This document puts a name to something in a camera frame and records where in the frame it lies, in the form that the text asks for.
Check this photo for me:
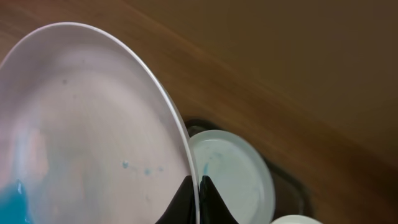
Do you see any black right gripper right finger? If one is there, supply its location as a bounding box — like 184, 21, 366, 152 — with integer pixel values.
199, 175, 238, 224

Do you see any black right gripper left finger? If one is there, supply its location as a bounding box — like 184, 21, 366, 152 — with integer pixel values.
155, 175, 196, 224

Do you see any dark brown serving tray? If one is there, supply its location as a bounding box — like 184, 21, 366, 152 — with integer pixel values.
184, 118, 314, 220

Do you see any small white plate far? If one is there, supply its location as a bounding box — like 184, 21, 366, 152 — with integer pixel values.
189, 130, 275, 224

